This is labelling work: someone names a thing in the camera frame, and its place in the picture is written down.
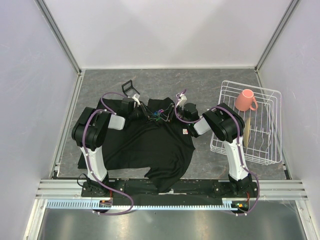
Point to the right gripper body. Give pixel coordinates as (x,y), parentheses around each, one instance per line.
(180,113)

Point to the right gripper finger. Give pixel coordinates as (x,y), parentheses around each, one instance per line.
(161,114)
(170,113)

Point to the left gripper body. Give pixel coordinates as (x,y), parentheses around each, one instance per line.
(138,114)

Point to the black polo shirt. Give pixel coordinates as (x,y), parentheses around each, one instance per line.
(139,145)

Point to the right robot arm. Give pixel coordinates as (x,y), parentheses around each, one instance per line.
(184,123)

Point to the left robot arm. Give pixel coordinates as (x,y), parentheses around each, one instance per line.
(91,129)

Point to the black phone stand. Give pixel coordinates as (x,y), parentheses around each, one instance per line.
(128,89)

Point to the pink mug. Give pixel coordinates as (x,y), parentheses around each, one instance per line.
(246,101)

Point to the beige object in basket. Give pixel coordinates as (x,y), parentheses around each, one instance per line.
(246,132)

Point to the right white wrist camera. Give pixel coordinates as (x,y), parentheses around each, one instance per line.
(181,99)

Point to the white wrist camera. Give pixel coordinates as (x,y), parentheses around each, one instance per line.
(136,97)
(181,99)

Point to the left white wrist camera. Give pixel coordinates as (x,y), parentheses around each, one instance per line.
(136,97)

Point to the white wire basket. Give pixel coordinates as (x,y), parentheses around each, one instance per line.
(265,135)

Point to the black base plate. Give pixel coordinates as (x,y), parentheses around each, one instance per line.
(143,191)

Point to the slotted cable duct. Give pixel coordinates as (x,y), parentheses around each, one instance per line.
(90,204)

